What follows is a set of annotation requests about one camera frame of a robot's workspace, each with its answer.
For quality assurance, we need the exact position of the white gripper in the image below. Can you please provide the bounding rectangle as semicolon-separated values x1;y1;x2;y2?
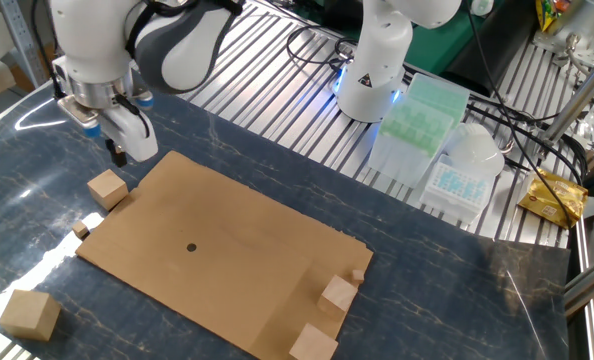
96;102;159;169

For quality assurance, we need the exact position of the medium wooden cube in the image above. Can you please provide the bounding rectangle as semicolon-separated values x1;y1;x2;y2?
86;168;129;212
317;274;359;317

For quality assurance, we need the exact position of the perforated metal shelf upright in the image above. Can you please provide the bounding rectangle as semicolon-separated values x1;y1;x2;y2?
0;0;48;89

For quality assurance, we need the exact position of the brown cardboard sheet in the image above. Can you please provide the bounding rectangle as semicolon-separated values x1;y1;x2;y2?
75;150;375;360

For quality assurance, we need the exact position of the large wooden cube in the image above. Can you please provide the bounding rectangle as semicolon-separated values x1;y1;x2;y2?
0;288;62;343
288;322;340;360

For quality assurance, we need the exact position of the green pipette tip box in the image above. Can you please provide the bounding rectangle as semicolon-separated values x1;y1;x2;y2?
366;73;471;190

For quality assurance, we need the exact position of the white plastic bowl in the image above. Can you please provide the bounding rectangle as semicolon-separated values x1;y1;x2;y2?
442;122;506;177

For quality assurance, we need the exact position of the white round bottle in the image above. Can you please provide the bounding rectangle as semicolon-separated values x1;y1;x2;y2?
469;0;496;17

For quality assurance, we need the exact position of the black plastic bag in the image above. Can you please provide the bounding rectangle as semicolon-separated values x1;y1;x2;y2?
439;0;541;97

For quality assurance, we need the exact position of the gold snack packet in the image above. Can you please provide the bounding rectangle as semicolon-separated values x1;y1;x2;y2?
516;167;590;231

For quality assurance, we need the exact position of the yellow green snack bag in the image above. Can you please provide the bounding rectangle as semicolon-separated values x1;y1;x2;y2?
535;0;574;34

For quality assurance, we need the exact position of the aluminium profile bar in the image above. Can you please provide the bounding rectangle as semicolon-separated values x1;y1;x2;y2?
562;252;594;322

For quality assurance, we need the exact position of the grey wrist mount plate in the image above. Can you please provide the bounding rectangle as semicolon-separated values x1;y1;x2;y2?
56;92;155;140

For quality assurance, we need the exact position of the black cable loop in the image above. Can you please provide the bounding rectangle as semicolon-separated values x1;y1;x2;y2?
285;24;361;72

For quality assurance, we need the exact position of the black cable bundle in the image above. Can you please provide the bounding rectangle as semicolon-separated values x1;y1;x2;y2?
465;97;588;187

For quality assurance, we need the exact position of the aluminium profile post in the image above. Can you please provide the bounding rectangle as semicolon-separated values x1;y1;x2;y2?
540;43;594;147

